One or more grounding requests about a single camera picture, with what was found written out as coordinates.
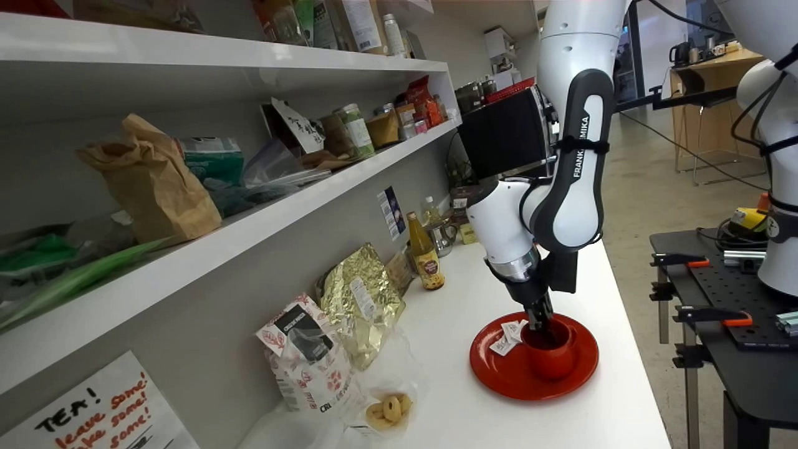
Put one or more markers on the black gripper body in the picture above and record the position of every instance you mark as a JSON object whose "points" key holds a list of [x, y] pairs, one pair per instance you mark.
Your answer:
{"points": [[527, 291]]}

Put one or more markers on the brown paper bag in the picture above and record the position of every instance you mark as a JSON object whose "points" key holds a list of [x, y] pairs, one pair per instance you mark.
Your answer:
{"points": [[153, 183]]}

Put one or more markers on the black camera pole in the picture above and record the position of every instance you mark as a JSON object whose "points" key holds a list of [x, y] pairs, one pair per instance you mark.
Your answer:
{"points": [[674, 98]]}

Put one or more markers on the brown crumpled packet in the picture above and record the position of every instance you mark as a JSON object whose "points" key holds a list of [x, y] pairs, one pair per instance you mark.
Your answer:
{"points": [[334, 135]]}

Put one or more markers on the tall food carton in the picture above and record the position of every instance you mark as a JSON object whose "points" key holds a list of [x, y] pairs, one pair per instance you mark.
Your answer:
{"points": [[363, 24]]}

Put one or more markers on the gold foil bag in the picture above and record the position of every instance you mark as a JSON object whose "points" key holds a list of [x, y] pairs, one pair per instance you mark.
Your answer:
{"points": [[363, 302]]}

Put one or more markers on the black metal stand table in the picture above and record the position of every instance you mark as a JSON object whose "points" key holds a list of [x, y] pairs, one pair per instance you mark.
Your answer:
{"points": [[749, 351]]}

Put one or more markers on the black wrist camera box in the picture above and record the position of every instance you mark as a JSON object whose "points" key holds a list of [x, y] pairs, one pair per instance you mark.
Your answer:
{"points": [[563, 271]]}

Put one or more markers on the red small box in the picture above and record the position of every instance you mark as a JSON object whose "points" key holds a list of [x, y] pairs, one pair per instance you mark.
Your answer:
{"points": [[425, 103]]}

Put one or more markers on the clear bag with cookies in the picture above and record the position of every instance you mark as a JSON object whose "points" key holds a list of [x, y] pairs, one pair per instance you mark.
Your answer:
{"points": [[389, 407]]}

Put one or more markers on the yellow tool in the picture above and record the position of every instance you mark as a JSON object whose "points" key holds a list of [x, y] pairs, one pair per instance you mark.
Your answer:
{"points": [[752, 218]]}

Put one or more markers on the white round tin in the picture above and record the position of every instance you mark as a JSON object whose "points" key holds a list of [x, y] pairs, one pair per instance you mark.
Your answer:
{"points": [[408, 120]]}

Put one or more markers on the wooden desk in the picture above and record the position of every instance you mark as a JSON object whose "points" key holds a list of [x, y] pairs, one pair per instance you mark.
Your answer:
{"points": [[706, 102]]}

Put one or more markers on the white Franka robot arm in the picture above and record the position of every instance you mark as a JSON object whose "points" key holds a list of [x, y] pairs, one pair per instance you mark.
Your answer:
{"points": [[582, 52]]}

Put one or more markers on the black clamp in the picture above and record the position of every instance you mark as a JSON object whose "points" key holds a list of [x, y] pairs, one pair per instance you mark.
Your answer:
{"points": [[689, 356]]}

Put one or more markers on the green labelled jar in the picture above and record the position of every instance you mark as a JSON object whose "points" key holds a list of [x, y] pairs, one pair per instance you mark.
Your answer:
{"points": [[358, 128]]}

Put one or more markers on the clear plastic bag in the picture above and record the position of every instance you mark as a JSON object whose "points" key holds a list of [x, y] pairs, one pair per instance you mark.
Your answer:
{"points": [[274, 176]]}

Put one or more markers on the white paper tag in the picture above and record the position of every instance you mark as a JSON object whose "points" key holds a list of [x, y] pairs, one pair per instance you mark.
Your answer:
{"points": [[504, 341]]}

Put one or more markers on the orange snack packet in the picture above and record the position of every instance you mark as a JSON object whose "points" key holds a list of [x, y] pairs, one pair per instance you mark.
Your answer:
{"points": [[270, 17]]}

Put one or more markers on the green white bag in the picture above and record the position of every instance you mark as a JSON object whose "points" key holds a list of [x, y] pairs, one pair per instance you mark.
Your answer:
{"points": [[309, 21]]}

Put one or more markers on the green white box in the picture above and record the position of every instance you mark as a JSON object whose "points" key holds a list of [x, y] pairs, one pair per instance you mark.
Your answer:
{"points": [[214, 158]]}

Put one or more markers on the red plate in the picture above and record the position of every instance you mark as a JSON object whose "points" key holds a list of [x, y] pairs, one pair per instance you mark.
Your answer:
{"points": [[499, 375]]}

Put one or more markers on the white plastic bottle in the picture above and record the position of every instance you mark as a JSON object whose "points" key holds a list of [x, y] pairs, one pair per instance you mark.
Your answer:
{"points": [[391, 37]]}

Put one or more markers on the white black printed carton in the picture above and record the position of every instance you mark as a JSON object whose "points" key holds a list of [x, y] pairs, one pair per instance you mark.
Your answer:
{"points": [[290, 125]]}

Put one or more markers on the green flat packet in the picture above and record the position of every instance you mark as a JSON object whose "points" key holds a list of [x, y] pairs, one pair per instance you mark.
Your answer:
{"points": [[51, 265]]}

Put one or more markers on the white wall shelf unit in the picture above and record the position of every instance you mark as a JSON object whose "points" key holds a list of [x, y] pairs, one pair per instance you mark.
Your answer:
{"points": [[250, 59]]}

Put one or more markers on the red shelf packet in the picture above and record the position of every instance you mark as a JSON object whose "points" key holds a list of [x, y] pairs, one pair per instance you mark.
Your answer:
{"points": [[28, 6]]}

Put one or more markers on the white red coffee bag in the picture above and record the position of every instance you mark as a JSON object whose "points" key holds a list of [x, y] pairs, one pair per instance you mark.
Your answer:
{"points": [[302, 359]]}

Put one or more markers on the red mug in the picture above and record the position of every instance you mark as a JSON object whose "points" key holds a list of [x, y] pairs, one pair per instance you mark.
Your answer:
{"points": [[555, 356]]}

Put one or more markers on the white tea sign paper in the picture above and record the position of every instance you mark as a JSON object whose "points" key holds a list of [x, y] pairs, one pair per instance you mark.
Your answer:
{"points": [[100, 413]]}

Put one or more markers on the black box appliance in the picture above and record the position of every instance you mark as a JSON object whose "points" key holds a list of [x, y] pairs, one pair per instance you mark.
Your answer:
{"points": [[501, 134]]}

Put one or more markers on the yellow glass bottle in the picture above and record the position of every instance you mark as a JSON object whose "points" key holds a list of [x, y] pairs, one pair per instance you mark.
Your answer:
{"points": [[425, 253]]}

